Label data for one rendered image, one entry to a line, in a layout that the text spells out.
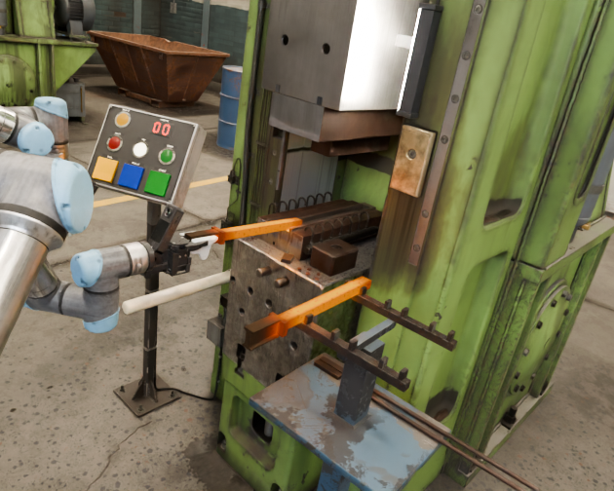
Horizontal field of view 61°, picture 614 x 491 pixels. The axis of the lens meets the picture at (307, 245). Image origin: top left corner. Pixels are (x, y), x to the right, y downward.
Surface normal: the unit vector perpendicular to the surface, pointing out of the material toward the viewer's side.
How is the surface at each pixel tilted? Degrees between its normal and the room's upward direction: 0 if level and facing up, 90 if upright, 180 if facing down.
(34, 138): 90
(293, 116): 90
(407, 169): 90
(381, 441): 0
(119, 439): 0
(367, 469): 0
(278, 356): 90
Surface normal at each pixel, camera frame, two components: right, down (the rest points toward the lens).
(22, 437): 0.14, -0.90
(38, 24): 0.72, 0.20
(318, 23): -0.68, 0.20
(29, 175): 0.04, -0.46
